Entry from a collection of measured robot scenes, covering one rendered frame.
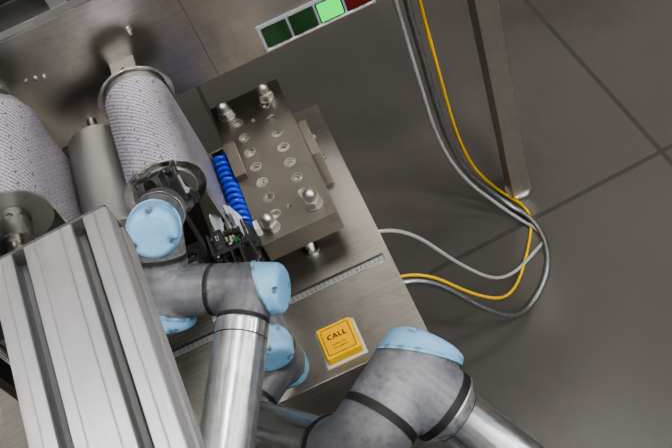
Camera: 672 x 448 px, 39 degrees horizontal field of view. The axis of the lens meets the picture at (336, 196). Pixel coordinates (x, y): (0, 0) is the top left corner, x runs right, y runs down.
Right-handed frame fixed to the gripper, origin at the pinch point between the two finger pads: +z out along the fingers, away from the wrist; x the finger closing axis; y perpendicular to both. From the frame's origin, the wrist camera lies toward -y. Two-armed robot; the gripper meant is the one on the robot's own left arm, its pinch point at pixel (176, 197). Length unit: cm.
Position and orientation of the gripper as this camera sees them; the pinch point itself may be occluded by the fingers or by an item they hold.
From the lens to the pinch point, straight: 169.5
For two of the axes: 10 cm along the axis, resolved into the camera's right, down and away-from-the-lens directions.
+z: -0.9, -1.9, 9.8
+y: -4.1, -8.9, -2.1
